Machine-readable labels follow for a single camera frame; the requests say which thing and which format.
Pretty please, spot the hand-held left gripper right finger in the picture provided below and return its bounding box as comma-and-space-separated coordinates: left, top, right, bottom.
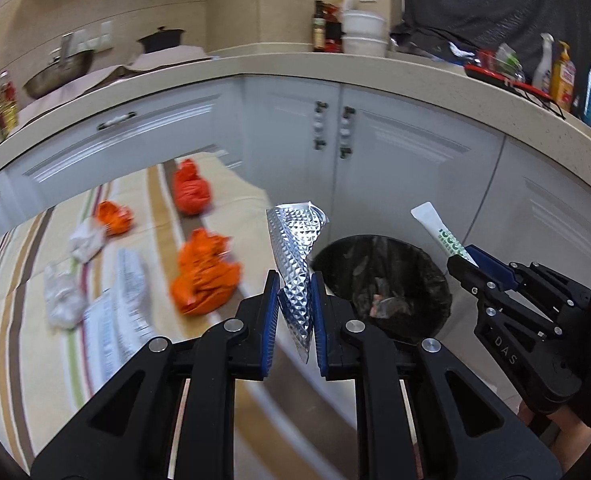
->
309, 271, 563, 480

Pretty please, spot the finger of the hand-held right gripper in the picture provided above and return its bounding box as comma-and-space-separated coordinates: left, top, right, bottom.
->
446, 257, 565, 397
465, 244, 591, 330

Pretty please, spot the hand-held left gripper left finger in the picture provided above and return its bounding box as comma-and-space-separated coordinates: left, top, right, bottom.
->
30, 270, 281, 480

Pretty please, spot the white tube with green print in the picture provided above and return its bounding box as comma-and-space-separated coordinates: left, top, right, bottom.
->
410, 202, 479, 267

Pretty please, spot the black trash bin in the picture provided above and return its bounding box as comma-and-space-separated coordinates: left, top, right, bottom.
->
311, 235, 452, 346

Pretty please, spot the silver embossed foil wrapper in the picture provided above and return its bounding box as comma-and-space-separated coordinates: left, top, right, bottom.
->
266, 200, 331, 365

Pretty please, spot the plain orange plastic bag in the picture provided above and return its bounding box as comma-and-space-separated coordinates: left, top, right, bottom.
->
171, 159, 212, 217

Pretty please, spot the small printed orange plastic bag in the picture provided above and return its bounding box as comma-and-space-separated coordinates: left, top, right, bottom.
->
95, 201, 136, 236

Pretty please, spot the person's right forearm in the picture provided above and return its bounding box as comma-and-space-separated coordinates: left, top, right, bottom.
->
518, 402, 591, 463

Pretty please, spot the grey crumpled wrapper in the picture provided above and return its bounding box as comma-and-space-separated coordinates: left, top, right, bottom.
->
369, 280, 402, 319

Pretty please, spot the large crumpled orange plastic bag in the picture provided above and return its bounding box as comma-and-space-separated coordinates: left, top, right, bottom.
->
170, 228, 242, 316

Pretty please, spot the white kitchen cabinet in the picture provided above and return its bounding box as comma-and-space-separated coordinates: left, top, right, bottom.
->
0, 75, 591, 411

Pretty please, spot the white printed packet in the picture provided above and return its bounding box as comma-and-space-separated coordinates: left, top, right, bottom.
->
115, 247, 152, 338
82, 291, 148, 386

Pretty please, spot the red dish tray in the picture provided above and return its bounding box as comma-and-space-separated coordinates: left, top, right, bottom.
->
464, 62, 567, 120

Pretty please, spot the white crumpled tissue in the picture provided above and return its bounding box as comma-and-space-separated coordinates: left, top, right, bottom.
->
69, 217, 107, 261

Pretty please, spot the orange dish soap bottle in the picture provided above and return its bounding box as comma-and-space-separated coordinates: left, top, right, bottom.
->
550, 41, 577, 112

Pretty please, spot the white spray bottle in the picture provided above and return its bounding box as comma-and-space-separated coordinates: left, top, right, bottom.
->
533, 33, 555, 93

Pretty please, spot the clear crumpled plastic bag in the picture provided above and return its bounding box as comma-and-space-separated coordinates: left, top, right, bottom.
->
44, 264, 87, 330

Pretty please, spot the black plastic bag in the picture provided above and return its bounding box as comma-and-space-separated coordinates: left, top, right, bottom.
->
389, 22, 476, 61

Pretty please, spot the striped tablecloth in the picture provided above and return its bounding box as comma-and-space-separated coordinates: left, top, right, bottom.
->
0, 157, 361, 476

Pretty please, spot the beige stone countertop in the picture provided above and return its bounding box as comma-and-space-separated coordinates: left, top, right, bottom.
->
0, 52, 591, 196

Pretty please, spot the white bowl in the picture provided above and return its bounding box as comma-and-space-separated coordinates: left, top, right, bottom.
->
342, 9, 389, 37
343, 35, 387, 57

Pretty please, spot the dark grey cloth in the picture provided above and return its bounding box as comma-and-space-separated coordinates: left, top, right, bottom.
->
404, 0, 591, 78

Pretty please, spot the red packet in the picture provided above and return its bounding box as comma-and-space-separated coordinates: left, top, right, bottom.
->
325, 4, 344, 54

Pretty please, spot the black cooking pot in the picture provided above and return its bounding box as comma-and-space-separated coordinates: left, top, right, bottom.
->
136, 26, 186, 53

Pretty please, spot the metal wok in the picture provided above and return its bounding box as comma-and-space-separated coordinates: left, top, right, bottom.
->
22, 32, 96, 100

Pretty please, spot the cooking oil bottle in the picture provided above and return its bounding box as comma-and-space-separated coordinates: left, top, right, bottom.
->
0, 71, 20, 133

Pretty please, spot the white cabinet door handle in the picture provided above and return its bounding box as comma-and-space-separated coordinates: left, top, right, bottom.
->
340, 106, 355, 159
313, 101, 327, 151

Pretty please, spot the white drawer handle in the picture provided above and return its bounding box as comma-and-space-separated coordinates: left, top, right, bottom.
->
98, 111, 137, 130

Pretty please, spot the white wall switch panel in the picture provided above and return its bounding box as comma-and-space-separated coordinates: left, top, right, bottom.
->
75, 21, 113, 52

